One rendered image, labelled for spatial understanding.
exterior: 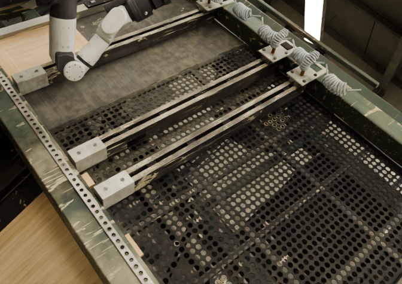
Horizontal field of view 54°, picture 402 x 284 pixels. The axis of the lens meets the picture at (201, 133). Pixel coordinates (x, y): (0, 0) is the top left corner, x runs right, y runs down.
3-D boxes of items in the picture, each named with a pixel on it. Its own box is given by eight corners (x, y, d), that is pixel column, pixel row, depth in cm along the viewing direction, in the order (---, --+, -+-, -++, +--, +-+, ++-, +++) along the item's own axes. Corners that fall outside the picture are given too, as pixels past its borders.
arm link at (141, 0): (163, -16, 142) (133, 0, 142) (174, 9, 147) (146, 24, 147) (158, -21, 153) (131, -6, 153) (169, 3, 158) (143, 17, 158)
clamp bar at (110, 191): (91, 194, 141) (85, 153, 123) (305, 75, 198) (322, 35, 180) (106, 214, 136) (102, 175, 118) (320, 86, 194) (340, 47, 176)
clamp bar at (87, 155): (66, 159, 149) (57, 116, 131) (279, 54, 206) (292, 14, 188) (80, 177, 144) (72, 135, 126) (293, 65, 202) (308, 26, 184)
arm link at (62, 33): (52, 82, 143) (53, 20, 133) (45, 69, 152) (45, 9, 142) (84, 81, 149) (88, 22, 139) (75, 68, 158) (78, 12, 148)
